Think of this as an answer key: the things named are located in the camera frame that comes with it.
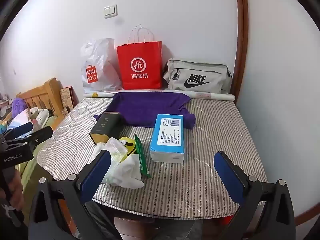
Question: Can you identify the purple plush toy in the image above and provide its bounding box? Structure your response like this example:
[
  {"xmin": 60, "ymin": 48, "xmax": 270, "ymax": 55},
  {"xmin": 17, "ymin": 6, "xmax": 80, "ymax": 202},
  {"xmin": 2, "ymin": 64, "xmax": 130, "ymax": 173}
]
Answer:
[{"xmin": 11, "ymin": 98, "xmax": 28, "ymax": 118}]

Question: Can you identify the brown wooden door frame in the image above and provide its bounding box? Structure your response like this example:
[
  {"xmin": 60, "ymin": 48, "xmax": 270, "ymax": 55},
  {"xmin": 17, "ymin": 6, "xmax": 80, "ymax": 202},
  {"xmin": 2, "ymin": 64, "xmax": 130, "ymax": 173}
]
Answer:
[{"xmin": 231, "ymin": 0, "xmax": 249, "ymax": 104}]

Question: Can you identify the rolled paper poster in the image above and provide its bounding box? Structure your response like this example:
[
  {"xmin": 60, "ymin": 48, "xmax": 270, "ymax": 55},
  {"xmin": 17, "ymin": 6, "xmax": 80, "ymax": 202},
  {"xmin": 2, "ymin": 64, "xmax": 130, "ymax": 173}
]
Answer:
[{"xmin": 83, "ymin": 89, "xmax": 235, "ymax": 101}]

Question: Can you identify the blue tissue pack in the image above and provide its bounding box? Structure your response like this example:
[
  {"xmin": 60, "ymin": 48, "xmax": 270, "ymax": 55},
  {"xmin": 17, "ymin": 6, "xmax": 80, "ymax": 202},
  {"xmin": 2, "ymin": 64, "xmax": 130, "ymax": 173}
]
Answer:
[{"xmin": 149, "ymin": 114, "xmax": 184, "ymax": 164}]

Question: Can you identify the green tissue pack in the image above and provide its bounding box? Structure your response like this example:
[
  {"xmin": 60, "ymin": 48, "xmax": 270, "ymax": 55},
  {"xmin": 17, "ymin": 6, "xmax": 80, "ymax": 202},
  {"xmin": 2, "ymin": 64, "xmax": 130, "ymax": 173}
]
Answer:
[{"xmin": 90, "ymin": 138, "xmax": 128, "ymax": 181}]

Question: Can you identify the brown decorated box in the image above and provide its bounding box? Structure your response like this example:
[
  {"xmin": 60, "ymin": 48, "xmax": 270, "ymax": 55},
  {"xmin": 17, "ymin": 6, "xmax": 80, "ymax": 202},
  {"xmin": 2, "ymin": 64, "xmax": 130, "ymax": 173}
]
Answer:
[{"xmin": 60, "ymin": 86, "xmax": 75, "ymax": 114}]

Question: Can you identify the white Miniso plastic bag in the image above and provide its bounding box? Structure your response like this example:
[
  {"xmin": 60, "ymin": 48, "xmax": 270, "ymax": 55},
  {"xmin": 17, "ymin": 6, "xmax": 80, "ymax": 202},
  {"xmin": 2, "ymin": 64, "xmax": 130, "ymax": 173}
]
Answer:
[{"xmin": 81, "ymin": 38, "xmax": 122, "ymax": 93}]

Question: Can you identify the white plush toy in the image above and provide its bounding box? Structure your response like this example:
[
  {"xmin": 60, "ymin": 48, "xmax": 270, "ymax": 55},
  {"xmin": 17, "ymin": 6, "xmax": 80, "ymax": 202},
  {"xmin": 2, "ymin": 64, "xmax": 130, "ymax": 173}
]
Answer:
[{"xmin": 30, "ymin": 107, "xmax": 50, "ymax": 128}]

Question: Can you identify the purple towel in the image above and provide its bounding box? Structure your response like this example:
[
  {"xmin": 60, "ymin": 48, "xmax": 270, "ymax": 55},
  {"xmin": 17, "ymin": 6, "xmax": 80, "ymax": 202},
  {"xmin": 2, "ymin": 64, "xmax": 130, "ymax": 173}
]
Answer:
[{"xmin": 105, "ymin": 92, "xmax": 196, "ymax": 129}]

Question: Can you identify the yellow Adidas pouch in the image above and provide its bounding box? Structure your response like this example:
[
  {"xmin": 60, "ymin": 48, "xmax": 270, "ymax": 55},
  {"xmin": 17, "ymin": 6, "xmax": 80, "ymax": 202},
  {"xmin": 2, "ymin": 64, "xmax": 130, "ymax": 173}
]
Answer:
[{"xmin": 120, "ymin": 137, "xmax": 136, "ymax": 162}]

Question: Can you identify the person left hand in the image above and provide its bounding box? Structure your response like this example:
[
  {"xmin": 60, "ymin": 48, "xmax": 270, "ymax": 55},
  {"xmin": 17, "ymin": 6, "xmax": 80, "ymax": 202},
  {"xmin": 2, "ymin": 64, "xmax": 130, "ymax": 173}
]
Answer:
[{"xmin": 8, "ymin": 170, "xmax": 24, "ymax": 211}]

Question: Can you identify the white sponge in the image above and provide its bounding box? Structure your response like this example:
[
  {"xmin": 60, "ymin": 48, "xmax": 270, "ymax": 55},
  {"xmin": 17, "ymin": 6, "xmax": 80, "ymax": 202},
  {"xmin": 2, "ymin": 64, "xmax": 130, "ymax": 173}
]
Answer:
[{"xmin": 101, "ymin": 154, "xmax": 144, "ymax": 189}]

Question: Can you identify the dark tin box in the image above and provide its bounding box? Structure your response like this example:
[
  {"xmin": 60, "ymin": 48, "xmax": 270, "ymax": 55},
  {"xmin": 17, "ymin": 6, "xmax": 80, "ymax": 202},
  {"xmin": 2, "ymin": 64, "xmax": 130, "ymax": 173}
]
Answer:
[{"xmin": 89, "ymin": 112, "xmax": 124, "ymax": 145}]

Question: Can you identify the red Haidilao paper bag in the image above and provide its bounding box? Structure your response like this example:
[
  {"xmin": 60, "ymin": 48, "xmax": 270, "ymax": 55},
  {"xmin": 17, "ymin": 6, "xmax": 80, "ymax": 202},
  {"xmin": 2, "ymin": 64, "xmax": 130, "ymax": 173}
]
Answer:
[{"xmin": 117, "ymin": 40, "xmax": 163, "ymax": 90}]

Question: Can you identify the white wall switch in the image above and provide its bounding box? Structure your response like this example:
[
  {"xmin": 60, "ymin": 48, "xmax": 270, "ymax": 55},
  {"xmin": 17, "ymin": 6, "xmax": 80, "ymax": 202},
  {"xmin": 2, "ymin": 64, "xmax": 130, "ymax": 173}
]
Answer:
[{"xmin": 104, "ymin": 4, "xmax": 118, "ymax": 18}]

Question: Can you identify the green wet wipe packet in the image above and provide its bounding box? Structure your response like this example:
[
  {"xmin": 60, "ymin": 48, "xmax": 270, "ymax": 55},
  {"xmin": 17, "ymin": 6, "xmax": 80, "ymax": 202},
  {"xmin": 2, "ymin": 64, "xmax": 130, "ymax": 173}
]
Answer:
[{"xmin": 135, "ymin": 135, "xmax": 151, "ymax": 178}]

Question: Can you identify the beige Nike bag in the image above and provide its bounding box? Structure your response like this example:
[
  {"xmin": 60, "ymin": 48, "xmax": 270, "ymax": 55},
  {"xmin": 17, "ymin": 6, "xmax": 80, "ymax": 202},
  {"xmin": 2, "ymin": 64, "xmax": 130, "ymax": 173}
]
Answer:
[{"xmin": 164, "ymin": 58, "xmax": 232, "ymax": 94}]

